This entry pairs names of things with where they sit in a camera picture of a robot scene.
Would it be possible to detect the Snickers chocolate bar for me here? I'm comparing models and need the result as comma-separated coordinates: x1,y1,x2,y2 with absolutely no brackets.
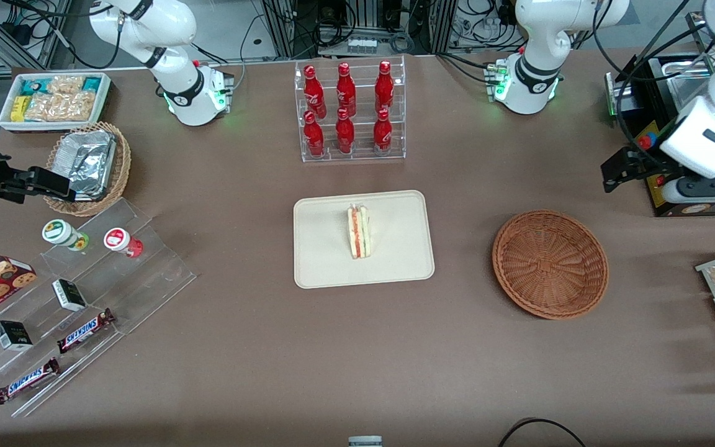
56,309,116,354
0,358,61,405

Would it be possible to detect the aluminium frame rack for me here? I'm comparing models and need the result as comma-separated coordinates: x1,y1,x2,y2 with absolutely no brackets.
263,0,454,60

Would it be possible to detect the silver foil container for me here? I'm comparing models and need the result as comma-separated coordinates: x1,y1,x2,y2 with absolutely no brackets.
53,130,117,201

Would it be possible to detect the small black box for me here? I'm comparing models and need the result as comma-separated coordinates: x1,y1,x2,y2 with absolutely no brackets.
52,279,88,312
0,320,34,351

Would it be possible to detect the triangular sandwich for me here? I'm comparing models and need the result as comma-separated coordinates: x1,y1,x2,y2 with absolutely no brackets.
346,204,372,260

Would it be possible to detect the clear acrylic stepped stand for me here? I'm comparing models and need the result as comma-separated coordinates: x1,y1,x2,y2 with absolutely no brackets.
0,197,197,418

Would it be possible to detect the red cola bottle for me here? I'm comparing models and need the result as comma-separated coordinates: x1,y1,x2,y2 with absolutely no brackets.
304,111,325,158
336,107,356,155
336,61,357,117
373,108,393,155
375,60,395,114
304,65,327,119

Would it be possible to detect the black cable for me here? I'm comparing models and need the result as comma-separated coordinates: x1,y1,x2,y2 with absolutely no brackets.
498,418,588,447

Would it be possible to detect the small clear snack bag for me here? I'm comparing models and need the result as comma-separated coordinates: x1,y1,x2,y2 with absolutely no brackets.
47,75,85,95

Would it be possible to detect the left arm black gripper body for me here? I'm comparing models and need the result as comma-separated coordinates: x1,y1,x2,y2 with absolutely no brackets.
634,147,685,184

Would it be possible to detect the large clear snack bag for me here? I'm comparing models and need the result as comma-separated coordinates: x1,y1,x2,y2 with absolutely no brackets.
25,92,96,122

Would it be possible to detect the black countertop appliance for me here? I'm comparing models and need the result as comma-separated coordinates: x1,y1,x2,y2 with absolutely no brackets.
606,53,715,218

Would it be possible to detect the clear acrylic bottle rack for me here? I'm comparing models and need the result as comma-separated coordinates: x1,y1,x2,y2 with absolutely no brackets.
294,55,407,163

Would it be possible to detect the brown round wicker basket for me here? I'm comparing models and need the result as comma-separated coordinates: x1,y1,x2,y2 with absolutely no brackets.
492,210,610,320

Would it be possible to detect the green label white-lid jar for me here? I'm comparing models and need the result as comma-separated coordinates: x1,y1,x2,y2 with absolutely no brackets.
42,219,90,251

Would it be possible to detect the red label white-lid jar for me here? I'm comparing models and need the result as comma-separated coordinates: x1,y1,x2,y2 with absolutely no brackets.
104,227,144,258

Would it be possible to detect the light tan wicker basket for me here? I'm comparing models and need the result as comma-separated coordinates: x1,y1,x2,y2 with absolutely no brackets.
43,121,132,217

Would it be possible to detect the beige plastic tray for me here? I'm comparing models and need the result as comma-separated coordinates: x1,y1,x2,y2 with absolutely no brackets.
293,190,436,290

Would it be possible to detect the steel pan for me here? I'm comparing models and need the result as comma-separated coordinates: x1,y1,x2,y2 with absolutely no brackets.
685,10,715,53

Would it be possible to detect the white plastic bin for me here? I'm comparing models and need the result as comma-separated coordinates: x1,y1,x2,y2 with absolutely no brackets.
0,72,112,133

